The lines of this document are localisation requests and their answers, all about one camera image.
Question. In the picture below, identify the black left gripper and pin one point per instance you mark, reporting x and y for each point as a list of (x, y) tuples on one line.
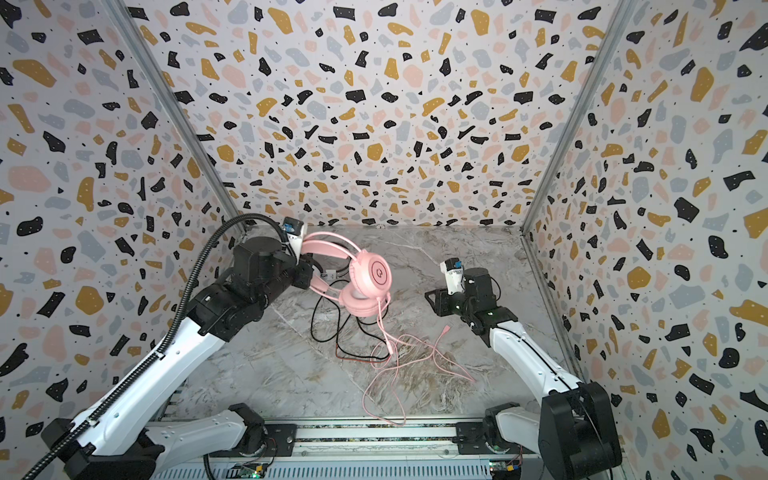
[(305, 265)]

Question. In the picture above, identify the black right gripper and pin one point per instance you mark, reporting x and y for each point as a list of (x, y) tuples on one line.
[(443, 301)]

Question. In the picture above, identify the pink headphones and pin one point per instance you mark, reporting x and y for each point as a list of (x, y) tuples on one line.
[(367, 292)]

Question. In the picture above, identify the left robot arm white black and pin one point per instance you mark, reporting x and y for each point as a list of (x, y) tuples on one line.
[(113, 439)]

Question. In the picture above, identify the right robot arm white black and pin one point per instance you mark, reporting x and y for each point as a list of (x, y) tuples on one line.
[(574, 432)]

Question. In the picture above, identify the circuit board right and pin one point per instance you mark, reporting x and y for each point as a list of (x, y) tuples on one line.
[(505, 469)]

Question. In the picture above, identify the green circuit board left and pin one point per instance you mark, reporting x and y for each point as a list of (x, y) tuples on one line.
[(249, 471)]

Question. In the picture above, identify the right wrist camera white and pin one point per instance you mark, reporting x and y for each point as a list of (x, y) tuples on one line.
[(453, 271)]

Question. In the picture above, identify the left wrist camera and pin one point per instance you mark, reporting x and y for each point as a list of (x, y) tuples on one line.
[(295, 231)]

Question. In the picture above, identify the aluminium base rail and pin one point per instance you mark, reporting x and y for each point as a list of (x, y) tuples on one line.
[(355, 448)]

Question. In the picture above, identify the left aluminium corner post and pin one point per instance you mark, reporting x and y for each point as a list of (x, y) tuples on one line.
[(119, 15)]

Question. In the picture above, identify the aluminium corner post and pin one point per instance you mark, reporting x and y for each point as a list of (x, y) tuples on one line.
[(617, 24), (119, 15)]

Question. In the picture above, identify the right aluminium corner post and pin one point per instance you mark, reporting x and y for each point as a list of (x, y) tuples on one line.
[(617, 24)]

